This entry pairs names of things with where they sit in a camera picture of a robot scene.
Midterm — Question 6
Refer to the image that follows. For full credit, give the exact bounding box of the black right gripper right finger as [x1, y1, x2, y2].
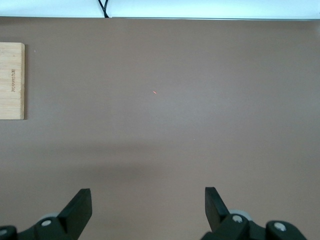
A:
[201, 186, 307, 240]

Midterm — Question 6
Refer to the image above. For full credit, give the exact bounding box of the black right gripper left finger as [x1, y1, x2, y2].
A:
[0, 188, 93, 240]

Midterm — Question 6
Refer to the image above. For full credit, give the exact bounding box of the thin black cable over rail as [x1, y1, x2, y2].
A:
[98, 0, 111, 19]

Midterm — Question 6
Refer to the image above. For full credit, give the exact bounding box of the bamboo cutting board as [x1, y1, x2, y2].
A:
[0, 41, 26, 121]

